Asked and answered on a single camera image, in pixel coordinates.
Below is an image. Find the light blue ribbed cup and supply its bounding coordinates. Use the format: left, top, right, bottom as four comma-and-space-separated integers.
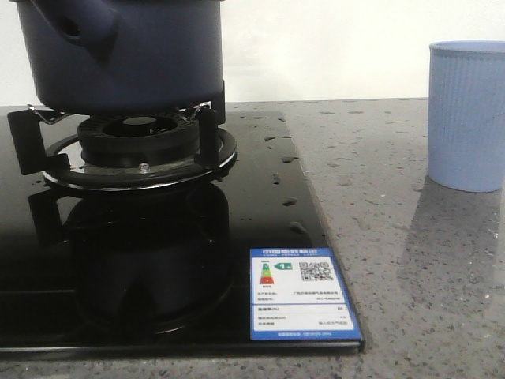
427, 40, 504, 193

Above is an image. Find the dark blue cooking pot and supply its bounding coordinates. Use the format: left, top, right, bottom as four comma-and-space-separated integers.
16, 1, 223, 114

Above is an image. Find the black pot support grate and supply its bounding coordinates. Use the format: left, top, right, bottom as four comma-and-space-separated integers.
7, 92, 237, 193

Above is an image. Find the black glass gas stove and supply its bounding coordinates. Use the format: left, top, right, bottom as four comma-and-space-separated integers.
1, 109, 365, 357

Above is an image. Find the blue energy label sticker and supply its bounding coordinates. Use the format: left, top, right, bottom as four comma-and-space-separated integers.
249, 247, 364, 344

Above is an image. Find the black gas burner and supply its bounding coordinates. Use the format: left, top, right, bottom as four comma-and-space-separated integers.
77, 113, 200, 168

